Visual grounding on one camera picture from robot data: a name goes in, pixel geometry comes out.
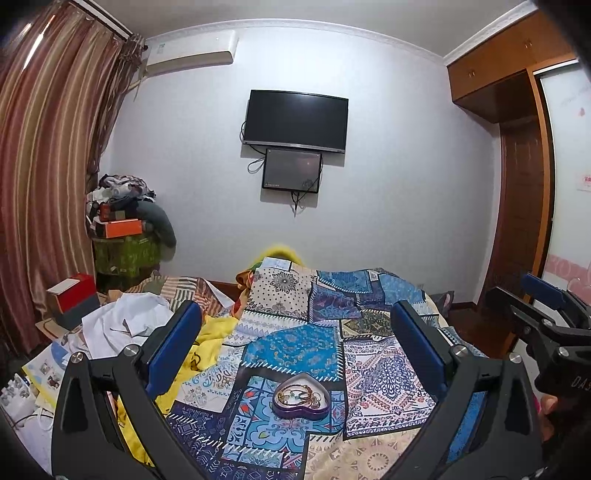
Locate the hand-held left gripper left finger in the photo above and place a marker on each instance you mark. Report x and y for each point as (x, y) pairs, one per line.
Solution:
(178, 346)

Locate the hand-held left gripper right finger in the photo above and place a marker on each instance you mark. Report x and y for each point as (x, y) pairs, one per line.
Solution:
(418, 341)

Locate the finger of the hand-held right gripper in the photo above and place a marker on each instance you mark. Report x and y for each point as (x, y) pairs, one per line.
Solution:
(545, 290)
(512, 304)

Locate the purple heart-shaped box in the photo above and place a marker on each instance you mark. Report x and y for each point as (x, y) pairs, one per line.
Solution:
(295, 412)

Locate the person's right hand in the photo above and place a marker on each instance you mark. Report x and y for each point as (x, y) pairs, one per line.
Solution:
(548, 415)

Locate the yellow cloth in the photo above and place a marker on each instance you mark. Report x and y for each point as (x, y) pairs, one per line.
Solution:
(212, 332)

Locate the brown striped cloth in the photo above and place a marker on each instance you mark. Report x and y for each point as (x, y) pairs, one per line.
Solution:
(194, 288)

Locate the patchwork printed blanket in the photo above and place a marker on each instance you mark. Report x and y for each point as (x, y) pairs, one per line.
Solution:
(369, 378)

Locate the white cloth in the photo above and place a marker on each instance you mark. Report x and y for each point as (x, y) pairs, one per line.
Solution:
(120, 323)

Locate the brown wooden door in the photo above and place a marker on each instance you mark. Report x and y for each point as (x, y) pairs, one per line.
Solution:
(521, 207)

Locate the orange cloth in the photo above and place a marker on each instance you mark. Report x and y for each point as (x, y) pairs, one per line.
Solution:
(244, 279)

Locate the green patterned cloth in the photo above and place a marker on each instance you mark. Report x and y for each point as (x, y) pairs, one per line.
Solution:
(127, 258)

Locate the grey box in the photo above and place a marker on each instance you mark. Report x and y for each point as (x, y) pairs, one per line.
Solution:
(78, 316)

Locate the white wardrobe sliding door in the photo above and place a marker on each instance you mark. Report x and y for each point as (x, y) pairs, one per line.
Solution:
(568, 184)

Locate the red and white box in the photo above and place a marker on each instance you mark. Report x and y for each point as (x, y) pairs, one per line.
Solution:
(74, 293)

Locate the orange box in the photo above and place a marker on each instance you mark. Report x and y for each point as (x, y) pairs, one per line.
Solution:
(122, 228)

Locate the illustrated booklet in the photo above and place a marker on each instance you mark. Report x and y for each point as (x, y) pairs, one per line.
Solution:
(46, 374)

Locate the yellow plush item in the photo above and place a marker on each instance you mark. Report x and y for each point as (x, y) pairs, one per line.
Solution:
(279, 254)

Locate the pile of clothes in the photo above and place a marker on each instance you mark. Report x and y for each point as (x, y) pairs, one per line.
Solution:
(124, 189)

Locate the blister pack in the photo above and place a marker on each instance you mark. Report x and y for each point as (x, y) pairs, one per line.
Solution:
(16, 392)

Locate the striped curtain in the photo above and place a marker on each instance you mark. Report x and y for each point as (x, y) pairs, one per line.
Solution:
(46, 161)

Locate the wooden overhead cabinet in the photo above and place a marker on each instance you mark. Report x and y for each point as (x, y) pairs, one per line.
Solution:
(498, 64)

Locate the white air conditioner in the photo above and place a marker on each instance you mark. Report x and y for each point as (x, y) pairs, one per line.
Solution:
(194, 50)

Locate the wooden bed frame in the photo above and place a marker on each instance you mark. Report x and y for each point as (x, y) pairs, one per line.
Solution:
(221, 285)

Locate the small black wall monitor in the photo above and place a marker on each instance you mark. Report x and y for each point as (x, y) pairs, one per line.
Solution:
(291, 168)

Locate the black wall television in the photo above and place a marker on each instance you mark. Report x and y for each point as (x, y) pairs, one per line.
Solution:
(295, 120)

